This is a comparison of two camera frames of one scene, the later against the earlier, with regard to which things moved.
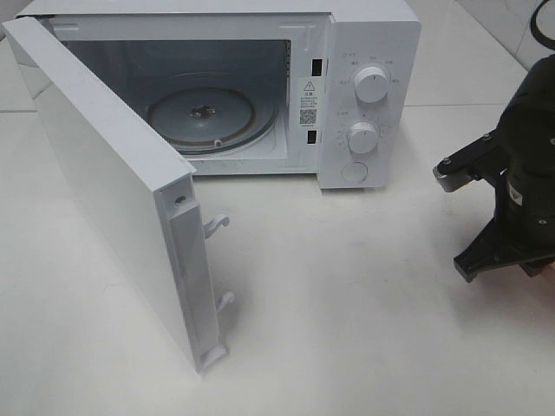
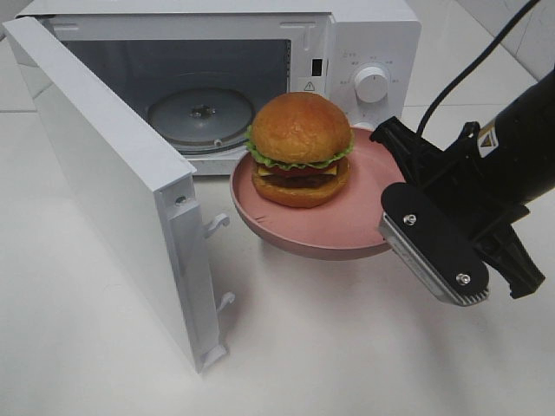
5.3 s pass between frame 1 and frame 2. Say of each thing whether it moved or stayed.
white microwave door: stayed
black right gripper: moved
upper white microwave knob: stayed
